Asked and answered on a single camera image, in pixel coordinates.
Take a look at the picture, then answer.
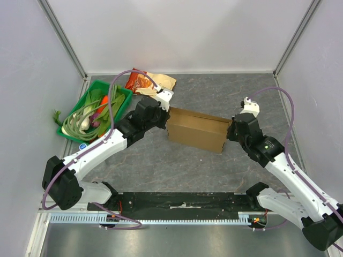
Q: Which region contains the brown cardboard box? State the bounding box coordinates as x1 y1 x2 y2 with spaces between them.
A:
167 108 232 154

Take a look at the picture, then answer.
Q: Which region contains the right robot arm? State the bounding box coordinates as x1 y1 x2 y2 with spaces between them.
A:
227 113 342 251

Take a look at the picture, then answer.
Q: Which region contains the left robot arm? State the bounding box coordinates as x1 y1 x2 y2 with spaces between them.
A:
42 97 170 210

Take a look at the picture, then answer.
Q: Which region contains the cassava chips snack bag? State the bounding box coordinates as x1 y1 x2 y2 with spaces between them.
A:
125 70 177 97

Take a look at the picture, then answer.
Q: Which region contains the orange carrot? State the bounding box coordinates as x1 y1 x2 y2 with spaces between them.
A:
96 95 109 114

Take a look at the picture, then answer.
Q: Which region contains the purple radish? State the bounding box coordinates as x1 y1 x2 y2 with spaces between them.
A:
90 112 100 128

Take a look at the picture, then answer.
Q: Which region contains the green plastic basket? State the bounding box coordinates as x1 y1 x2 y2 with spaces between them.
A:
56 80 133 144

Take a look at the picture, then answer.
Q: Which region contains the bok choy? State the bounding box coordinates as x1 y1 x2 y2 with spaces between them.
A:
61 89 103 135

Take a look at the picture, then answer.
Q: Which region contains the clear plastic water bottle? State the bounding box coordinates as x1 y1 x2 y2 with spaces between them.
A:
79 143 88 150

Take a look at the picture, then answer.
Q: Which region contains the green long beans bundle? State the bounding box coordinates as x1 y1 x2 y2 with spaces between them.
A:
62 81 121 142

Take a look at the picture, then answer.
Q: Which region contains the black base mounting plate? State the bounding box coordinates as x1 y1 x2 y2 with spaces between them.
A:
102 192 264 215

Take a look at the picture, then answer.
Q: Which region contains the green leafy vegetable outside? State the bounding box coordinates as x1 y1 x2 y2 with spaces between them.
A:
53 110 63 126

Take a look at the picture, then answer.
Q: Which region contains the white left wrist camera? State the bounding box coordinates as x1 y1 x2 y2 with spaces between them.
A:
153 85 174 111

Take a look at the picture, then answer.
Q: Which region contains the blue slotted cable duct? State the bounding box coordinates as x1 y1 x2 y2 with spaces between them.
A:
50 213 251 225

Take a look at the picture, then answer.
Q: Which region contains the aluminium corner post left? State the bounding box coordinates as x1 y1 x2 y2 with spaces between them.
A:
37 0 89 79

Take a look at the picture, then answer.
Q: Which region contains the aluminium corner post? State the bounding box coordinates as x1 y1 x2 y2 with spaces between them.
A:
37 0 89 79
273 0 322 78

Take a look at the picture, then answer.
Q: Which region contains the aluminium corner post right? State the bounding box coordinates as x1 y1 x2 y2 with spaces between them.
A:
273 0 322 78

